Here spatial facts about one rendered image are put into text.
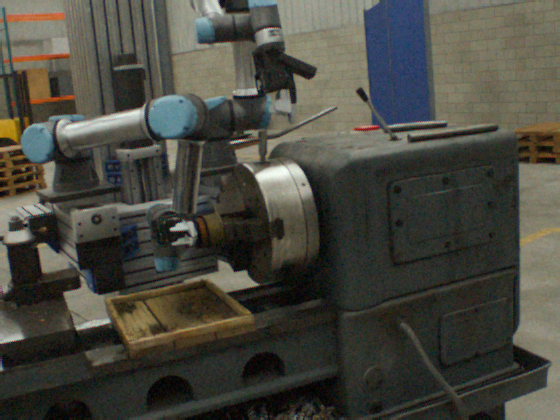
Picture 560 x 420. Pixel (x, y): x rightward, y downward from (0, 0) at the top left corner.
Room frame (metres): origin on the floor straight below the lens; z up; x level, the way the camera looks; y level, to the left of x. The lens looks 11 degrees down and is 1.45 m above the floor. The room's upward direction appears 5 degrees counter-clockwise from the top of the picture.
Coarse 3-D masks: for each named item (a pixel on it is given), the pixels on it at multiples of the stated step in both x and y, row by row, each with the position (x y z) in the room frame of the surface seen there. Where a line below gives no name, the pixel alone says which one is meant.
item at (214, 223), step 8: (208, 216) 1.62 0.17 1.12; (216, 216) 1.62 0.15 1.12; (200, 224) 1.59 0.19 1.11; (208, 224) 1.59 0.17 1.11; (216, 224) 1.60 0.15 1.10; (200, 232) 1.58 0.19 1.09; (208, 232) 1.59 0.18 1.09; (216, 232) 1.59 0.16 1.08; (224, 232) 1.59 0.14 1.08; (200, 240) 1.58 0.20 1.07; (208, 240) 1.59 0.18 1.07; (216, 240) 1.59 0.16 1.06; (224, 240) 1.60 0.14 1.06; (208, 248) 1.61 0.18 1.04
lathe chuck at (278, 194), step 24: (240, 168) 1.68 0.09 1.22; (264, 168) 1.62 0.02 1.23; (264, 192) 1.55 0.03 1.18; (288, 192) 1.57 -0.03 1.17; (264, 216) 1.56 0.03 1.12; (288, 216) 1.54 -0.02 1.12; (264, 240) 1.57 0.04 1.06; (288, 240) 1.54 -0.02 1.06; (264, 264) 1.59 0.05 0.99; (288, 264) 1.56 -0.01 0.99
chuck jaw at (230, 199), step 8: (224, 176) 1.71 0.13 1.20; (232, 176) 1.72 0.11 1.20; (224, 184) 1.70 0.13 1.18; (232, 184) 1.70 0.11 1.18; (224, 192) 1.69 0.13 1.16; (232, 192) 1.69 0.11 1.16; (240, 192) 1.70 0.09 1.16; (216, 200) 1.70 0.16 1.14; (224, 200) 1.67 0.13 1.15; (232, 200) 1.68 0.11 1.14; (240, 200) 1.68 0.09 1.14; (216, 208) 1.65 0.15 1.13; (224, 208) 1.66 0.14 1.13; (232, 208) 1.66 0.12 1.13; (240, 208) 1.67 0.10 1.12; (248, 208) 1.67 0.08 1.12; (224, 216) 1.66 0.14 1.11; (232, 216) 1.68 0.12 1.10; (240, 216) 1.69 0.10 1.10
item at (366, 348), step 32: (448, 288) 1.64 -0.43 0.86; (480, 288) 1.69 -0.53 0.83; (512, 288) 1.75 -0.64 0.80; (352, 320) 1.53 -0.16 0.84; (384, 320) 1.58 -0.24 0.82; (416, 320) 1.61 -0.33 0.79; (448, 320) 1.65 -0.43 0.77; (480, 320) 1.69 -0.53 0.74; (512, 320) 1.74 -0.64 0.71; (352, 352) 1.54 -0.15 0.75; (384, 352) 1.58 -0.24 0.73; (416, 352) 1.61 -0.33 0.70; (448, 352) 1.65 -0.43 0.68; (480, 352) 1.69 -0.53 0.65; (512, 352) 1.75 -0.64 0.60; (320, 384) 1.69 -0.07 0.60; (352, 384) 1.54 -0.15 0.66; (384, 384) 1.57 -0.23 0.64; (416, 384) 1.61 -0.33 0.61; (448, 384) 1.65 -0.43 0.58; (352, 416) 1.54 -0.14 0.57; (384, 416) 1.56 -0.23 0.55
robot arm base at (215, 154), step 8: (224, 136) 2.26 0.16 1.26; (208, 144) 2.24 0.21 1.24; (216, 144) 2.24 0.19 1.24; (224, 144) 2.26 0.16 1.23; (208, 152) 2.24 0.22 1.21; (216, 152) 2.24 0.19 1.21; (224, 152) 2.24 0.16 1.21; (232, 152) 2.29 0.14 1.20; (208, 160) 2.23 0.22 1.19; (216, 160) 2.23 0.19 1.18; (224, 160) 2.23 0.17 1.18; (232, 160) 2.26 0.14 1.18
